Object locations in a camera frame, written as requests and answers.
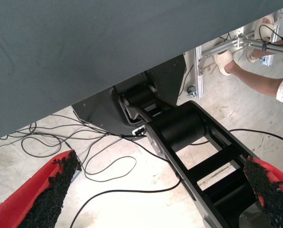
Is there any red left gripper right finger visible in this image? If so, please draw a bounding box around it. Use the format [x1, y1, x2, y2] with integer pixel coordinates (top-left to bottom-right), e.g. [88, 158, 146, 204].
[243, 155, 283, 228]

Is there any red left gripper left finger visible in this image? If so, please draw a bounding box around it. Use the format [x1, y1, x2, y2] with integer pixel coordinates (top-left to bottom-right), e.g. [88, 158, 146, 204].
[0, 149, 81, 228]

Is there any dark grey robot base housing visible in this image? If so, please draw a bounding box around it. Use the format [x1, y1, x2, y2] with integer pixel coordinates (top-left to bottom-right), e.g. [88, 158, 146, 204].
[72, 54, 187, 141]

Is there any person's bare leg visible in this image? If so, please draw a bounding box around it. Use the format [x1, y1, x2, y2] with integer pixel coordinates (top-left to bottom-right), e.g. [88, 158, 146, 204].
[224, 58, 283, 97]
[250, 32, 283, 60]

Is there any grey caster wheel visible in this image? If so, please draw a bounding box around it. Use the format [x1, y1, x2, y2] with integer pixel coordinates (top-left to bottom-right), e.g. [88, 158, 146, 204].
[186, 85, 197, 98]

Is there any beige sandal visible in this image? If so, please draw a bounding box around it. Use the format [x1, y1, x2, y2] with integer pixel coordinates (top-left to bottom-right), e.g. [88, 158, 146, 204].
[245, 14, 279, 64]
[214, 48, 234, 76]

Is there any dark grey table cloth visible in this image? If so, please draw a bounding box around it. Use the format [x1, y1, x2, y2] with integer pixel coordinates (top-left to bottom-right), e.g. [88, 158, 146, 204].
[0, 0, 283, 143]

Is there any thin black floor cable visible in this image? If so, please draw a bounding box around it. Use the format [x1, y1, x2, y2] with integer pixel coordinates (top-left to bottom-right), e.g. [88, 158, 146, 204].
[0, 114, 123, 159]
[191, 129, 283, 146]
[80, 140, 137, 183]
[69, 134, 181, 228]

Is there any black jointed robot frame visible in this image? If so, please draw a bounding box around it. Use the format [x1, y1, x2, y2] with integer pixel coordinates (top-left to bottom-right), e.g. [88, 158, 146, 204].
[118, 84, 275, 228]

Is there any aluminium profile frame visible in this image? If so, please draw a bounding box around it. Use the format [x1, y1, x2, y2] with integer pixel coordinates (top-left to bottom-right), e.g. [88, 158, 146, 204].
[195, 3, 283, 99]

